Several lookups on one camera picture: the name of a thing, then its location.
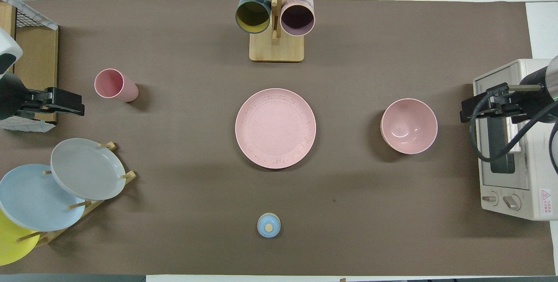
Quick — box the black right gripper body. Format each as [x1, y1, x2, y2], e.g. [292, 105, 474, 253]
[482, 82, 530, 124]

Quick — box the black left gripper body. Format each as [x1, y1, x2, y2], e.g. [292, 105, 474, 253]
[24, 88, 57, 112]

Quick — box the pink tumbler cup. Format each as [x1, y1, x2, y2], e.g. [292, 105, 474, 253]
[94, 68, 139, 102]

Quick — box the pink bowl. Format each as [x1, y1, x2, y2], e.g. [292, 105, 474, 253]
[380, 98, 438, 155]

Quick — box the grey plate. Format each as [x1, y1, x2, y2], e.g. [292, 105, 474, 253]
[51, 138, 126, 201]

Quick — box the beige toaster oven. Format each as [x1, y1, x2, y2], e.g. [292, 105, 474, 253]
[473, 59, 558, 221]

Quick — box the wooden plate rack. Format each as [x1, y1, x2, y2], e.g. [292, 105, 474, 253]
[17, 142, 137, 247]

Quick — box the light blue plate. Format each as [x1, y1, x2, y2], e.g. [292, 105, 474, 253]
[0, 164, 86, 232]

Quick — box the brown table mat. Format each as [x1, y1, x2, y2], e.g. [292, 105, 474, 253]
[0, 0, 556, 276]

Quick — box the yellow plate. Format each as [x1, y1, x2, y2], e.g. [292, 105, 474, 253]
[0, 209, 41, 266]

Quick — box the pink mug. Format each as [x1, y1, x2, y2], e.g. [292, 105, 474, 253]
[280, 0, 315, 37]

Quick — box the pink speckled plate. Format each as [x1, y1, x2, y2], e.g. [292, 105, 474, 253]
[235, 88, 317, 170]

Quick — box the dark green mug yellow inside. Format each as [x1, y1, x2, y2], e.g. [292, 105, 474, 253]
[235, 0, 272, 34]

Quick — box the wooden mug tree stand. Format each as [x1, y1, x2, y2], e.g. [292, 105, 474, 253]
[234, 0, 319, 62]

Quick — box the small blue lidded jar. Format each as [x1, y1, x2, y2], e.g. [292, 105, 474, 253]
[257, 213, 281, 238]

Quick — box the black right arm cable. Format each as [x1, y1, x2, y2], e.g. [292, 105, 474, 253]
[469, 86, 558, 173]

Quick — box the wooden wire storage shelf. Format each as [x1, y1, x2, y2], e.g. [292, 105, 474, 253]
[0, 0, 59, 133]

